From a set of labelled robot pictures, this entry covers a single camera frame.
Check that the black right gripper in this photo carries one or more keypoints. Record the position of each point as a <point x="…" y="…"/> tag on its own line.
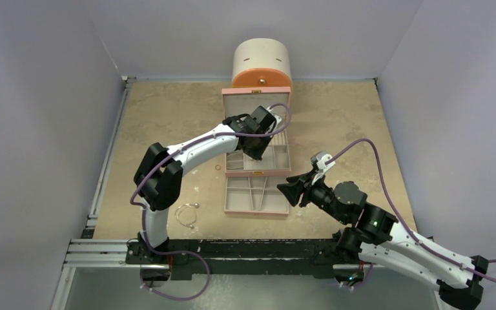
<point x="306" y="190"/>

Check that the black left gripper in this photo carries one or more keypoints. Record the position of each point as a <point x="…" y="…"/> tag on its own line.
<point x="257" y="155"/>

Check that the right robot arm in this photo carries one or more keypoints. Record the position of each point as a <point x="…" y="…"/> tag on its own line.
<point x="376" y="236"/>

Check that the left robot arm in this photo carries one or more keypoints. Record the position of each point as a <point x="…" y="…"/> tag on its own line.
<point x="159" y="176"/>

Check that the pink jewelry box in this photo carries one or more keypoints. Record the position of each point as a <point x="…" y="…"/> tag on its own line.
<point x="275" y="159"/>

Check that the pink box pull-out drawer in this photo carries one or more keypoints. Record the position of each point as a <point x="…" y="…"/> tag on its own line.
<point x="255" y="195"/>

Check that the silver pearl bangle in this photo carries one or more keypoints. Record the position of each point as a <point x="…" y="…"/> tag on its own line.
<point x="186" y="214"/>

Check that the round beige orange box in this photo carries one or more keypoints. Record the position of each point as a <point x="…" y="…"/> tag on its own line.
<point x="261" y="62"/>

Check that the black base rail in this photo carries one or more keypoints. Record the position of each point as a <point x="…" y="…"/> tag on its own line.
<point x="312" y="257"/>

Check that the aluminium frame rail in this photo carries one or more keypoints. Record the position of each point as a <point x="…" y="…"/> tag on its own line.
<point x="86" y="253"/>

